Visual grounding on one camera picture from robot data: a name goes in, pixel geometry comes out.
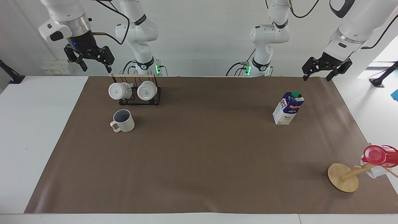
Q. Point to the white hanging cup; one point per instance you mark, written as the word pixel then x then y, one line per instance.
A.
pixel 118 91
pixel 146 91

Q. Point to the milk carton with green cap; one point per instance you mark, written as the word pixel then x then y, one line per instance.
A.
pixel 287 109

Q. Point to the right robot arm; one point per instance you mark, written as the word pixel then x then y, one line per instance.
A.
pixel 140 29

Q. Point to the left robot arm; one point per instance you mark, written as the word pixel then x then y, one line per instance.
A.
pixel 271 32

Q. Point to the white mug with dark inside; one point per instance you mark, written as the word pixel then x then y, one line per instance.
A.
pixel 126 124

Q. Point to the red cup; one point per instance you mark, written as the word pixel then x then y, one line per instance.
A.
pixel 377 155

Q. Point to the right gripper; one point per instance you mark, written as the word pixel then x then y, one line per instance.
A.
pixel 82 43

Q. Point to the blue object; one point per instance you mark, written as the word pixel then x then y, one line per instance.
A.
pixel 395 95

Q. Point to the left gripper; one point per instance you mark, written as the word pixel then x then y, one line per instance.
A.
pixel 332 61

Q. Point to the black stand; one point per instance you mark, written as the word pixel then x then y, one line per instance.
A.
pixel 14 77
pixel 381 79

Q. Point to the wooden mug tree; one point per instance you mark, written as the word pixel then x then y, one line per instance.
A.
pixel 342 178

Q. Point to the small white cup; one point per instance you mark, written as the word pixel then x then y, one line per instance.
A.
pixel 374 171

